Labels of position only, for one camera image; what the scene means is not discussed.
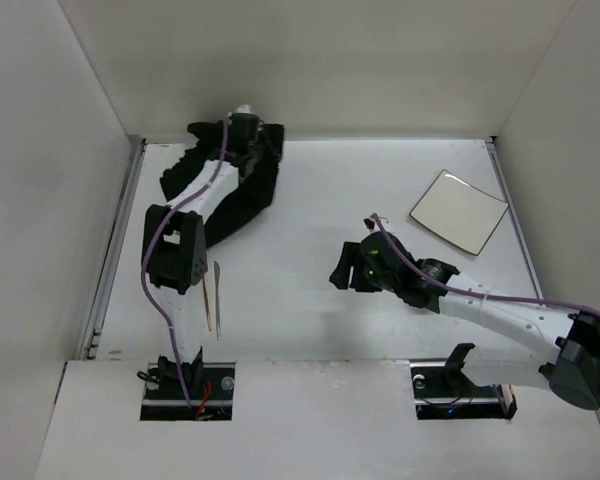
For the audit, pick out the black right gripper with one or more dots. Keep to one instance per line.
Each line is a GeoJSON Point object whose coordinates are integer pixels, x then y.
{"type": "Point", "coordinates": [356, 270]}

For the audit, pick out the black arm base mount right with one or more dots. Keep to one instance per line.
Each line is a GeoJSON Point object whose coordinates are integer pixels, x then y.
{"type": "Point", "coordinates": [443, 392]}

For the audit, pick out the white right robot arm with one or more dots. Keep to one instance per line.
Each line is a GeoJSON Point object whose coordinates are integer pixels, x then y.
{"type": "Point", "coordinates": [557, 347]}

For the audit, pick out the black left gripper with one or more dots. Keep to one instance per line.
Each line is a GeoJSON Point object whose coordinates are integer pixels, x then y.
{"type": "Point", "coordinates": [253, 148]}

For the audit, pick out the copper fork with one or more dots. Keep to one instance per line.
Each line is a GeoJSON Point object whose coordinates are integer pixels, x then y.
{"type": "Point", "coordinates": [206, 303]}

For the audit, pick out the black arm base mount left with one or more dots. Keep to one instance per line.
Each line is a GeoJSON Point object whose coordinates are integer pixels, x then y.
{"type": "Point", "coordinates": [204, 394]}

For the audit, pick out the aluminium table rail right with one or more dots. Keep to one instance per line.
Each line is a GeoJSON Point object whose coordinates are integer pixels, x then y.
{"type": "Point", "coordinates": [491, 147]}

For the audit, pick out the silver knife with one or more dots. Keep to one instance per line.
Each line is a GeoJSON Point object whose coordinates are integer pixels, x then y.
{"type": "Point", "coordinates": [217, 302]}

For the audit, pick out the aluminium table rail left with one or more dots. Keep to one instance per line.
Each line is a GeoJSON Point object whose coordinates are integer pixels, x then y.
{"type": "Point", "coordinates": [96, 314]}

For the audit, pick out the white square plate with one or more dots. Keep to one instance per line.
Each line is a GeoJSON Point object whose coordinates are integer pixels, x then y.
{"type": "Point", "coordinates": [459, 213]}

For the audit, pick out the black cloth placemat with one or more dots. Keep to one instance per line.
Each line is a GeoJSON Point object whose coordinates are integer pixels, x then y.
{"type": "Point", "coordinates": [245, 202]}

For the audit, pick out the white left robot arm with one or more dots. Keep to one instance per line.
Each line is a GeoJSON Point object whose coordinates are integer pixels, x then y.
{"type": "Point", "coordinates": [214, 189]}

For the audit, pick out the aluminium table rail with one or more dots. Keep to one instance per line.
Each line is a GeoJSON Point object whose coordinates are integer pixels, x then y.
{"type": "Point", "coordinates": [491, 147]}
{"type": "Point", "coordinates": [96, 314]}

